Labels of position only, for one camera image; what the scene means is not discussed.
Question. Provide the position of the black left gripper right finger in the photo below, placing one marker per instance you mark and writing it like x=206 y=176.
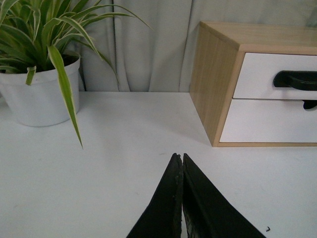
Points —
x=207 y=212

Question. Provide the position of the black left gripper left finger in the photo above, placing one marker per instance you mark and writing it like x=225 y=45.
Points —
x=163 y=216

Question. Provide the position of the white drawer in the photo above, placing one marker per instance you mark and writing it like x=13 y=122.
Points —
x=283 y=121
x=256 y=76

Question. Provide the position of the wooden drawer cabinet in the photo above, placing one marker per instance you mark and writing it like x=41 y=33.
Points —
x=220 y=52

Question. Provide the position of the grey backdrop curtain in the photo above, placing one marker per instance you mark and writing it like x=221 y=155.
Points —
x=154 y=51

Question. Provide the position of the left white plant pot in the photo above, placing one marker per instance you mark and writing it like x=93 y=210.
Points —
x=40 y=104

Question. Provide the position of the left spider plant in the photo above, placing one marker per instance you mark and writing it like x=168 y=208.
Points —
x=34 y=36

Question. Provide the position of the black lower drawer handle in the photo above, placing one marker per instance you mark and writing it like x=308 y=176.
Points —
x=309 y=105

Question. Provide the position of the black drawer handle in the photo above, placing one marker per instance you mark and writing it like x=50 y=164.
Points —
x=300 y=80
x=309 y=105

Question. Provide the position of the black upper drawer handle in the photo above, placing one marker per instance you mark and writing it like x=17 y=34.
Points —
x=300 y=80

